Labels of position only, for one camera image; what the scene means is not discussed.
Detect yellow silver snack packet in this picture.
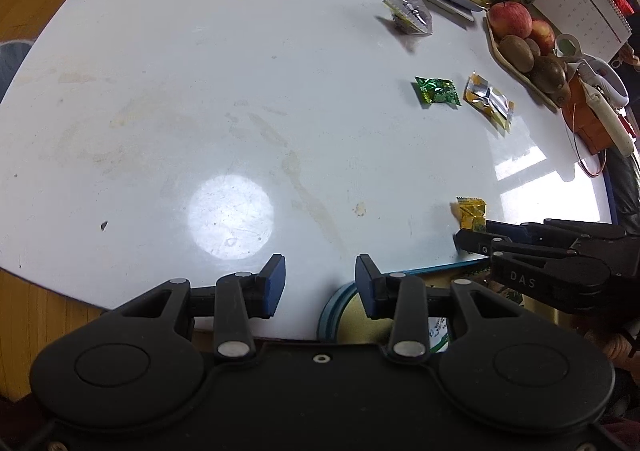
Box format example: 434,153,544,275
462,72,516,132

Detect cream padded tube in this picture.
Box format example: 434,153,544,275
582,81,636,156

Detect orange bag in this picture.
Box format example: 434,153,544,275
560,76,640,156

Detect person's right hand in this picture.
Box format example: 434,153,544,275
582,323,640,372

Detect orange thin strap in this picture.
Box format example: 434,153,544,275
565,101,608,178

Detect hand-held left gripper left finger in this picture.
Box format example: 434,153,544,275
105,254,287,363

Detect beige fruit tray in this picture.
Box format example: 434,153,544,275
482,16,571,110

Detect yellow candy packet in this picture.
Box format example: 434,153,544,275
456,197,488,233

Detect white neck massager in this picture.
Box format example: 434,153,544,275
552,33,631,108

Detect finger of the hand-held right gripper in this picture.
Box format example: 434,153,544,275
453,229,613,299
484,218,628,244

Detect gold metal tray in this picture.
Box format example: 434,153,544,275
316,267,556,347

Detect green candy packet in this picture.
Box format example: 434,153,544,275
414,76,462,108

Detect clear packet of brown snack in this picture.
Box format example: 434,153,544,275
382,0,433,36

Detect red apple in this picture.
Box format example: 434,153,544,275
487,1,533,40
527,18,557,56

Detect white desk calendar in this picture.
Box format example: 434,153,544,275
532,0,633,64

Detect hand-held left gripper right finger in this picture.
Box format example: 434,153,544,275
355,254,538,363

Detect grey stool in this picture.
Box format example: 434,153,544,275
0,41,33,102

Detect white red green snack packet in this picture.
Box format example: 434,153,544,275
427,316,453,352

